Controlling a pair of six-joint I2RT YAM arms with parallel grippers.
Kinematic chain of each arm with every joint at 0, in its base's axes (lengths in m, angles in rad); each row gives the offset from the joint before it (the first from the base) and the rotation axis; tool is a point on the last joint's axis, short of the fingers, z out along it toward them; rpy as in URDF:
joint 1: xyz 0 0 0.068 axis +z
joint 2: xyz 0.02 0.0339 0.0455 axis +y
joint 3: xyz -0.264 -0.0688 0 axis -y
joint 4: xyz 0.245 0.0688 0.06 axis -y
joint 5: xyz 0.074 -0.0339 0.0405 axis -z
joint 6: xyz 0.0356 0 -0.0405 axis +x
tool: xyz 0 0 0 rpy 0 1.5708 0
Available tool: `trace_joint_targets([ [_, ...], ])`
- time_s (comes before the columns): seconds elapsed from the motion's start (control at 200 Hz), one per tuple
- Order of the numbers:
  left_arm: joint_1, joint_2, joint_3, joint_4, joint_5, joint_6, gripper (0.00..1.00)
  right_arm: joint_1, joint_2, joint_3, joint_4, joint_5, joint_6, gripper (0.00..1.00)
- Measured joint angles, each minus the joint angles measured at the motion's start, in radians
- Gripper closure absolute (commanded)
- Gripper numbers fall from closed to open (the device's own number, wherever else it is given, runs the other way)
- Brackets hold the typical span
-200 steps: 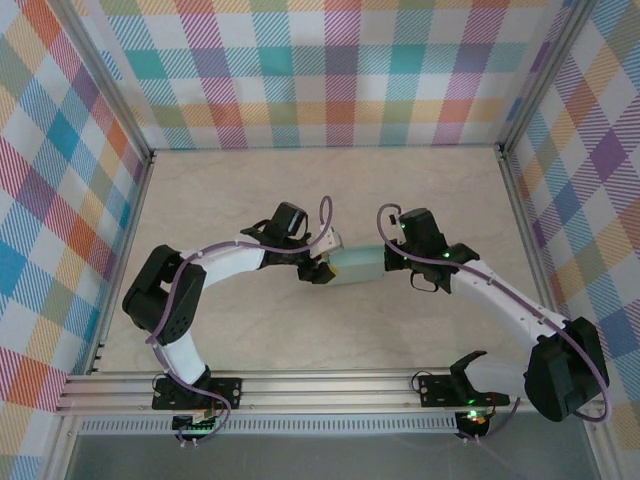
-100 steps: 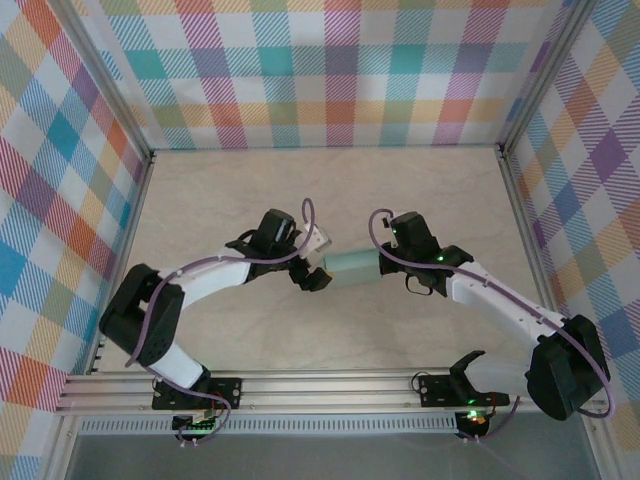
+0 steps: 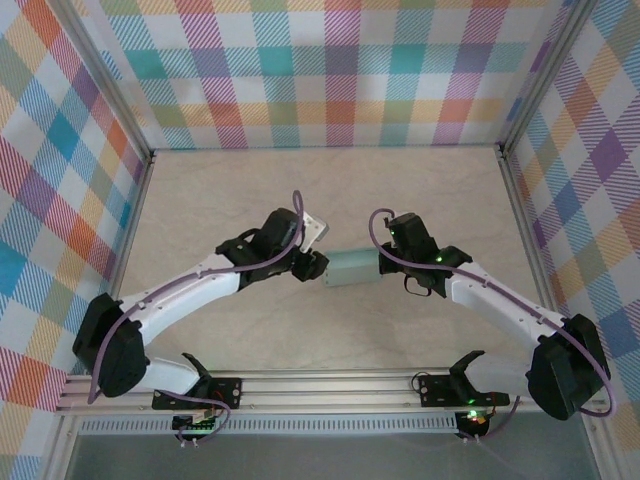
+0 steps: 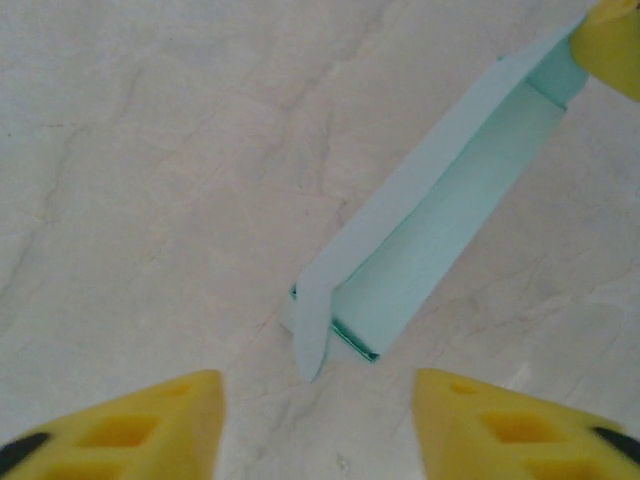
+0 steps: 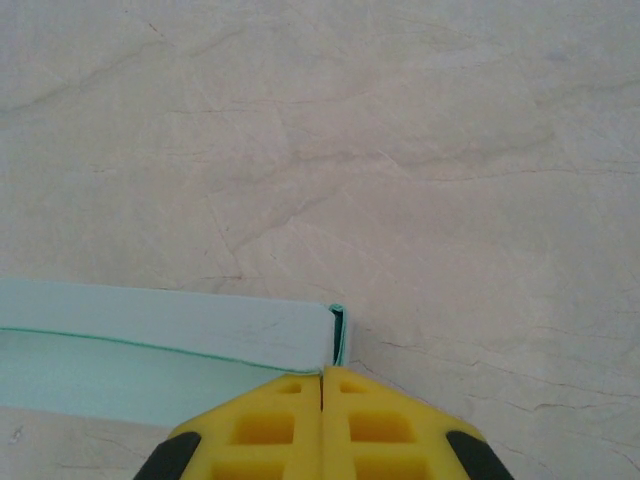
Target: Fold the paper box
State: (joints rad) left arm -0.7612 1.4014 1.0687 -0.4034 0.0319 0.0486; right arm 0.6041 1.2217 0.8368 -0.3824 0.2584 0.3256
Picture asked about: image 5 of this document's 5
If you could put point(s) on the light blue paper box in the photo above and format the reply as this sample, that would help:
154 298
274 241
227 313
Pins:
150 345

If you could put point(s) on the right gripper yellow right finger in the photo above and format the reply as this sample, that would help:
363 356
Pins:
390 440

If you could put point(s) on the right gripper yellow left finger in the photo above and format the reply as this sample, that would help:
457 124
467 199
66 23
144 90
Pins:
250 440

